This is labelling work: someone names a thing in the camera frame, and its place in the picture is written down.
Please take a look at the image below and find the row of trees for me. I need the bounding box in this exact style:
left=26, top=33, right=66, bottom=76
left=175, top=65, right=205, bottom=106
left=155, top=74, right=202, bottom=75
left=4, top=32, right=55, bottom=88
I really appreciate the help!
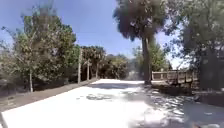
left=79, top=39, right=171, bottom=81

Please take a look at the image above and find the tall palm tree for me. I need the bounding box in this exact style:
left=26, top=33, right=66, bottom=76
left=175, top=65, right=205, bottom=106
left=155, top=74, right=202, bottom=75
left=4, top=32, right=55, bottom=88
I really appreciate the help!
left=113, top=0, right=168, bottom=86

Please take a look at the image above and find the pale concrete path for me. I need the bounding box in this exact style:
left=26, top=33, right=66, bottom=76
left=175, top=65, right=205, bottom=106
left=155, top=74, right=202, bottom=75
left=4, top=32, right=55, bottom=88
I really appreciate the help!
left=0, top=78, right=224, bottom=128

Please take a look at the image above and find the wooden railing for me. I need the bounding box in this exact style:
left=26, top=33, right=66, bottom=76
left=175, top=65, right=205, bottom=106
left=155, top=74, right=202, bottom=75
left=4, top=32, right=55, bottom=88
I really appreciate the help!
left=151, top=69, right=199, bottom=85

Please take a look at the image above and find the group of green trees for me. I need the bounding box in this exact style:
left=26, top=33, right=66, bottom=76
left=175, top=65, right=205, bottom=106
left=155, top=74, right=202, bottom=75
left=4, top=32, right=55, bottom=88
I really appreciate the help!
left=0, top=6, right=81, bottom=93

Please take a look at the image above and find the group of dark trees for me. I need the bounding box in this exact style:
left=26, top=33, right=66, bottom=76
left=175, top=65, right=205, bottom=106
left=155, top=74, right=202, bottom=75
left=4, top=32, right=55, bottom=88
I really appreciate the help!
left=166, top=0, right=224, bottom=91

